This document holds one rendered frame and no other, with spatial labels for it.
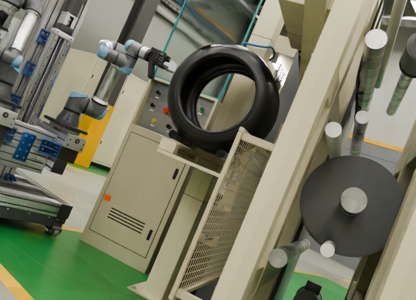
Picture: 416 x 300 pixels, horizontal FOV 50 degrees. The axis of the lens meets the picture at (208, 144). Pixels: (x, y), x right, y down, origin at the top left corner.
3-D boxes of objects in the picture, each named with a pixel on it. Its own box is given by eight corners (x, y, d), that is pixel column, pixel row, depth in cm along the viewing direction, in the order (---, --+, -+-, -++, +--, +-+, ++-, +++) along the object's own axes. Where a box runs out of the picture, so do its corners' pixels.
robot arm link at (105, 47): (99, 32, 295) (103, 41, 250) (115, 40, 299) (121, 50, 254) (92, 48, 297) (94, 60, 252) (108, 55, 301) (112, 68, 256)
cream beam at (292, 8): (289, 47, 261) (299, 24, 262) (332, 60, 253) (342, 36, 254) (275, -3, 204) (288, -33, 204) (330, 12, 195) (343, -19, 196)
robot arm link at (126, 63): (111, 66, 263) (119, 49, 262) (129, 75, 267) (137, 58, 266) (112, 68, 256) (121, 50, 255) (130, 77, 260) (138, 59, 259)
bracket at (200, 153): (182, 150, 270) (189, 135, 271) (242, 175, 257) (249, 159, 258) (180, 149, 267) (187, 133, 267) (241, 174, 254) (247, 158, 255)
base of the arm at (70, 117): (51, 117, 301) (57, 103, 302) (70, 124, 313) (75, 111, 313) (62, 122, 292) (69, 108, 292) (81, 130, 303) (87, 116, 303)
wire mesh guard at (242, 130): (225, 274, 253) (272, 159, 257) (228, 275, 252) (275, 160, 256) (167, 298, 168) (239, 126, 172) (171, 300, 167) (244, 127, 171)
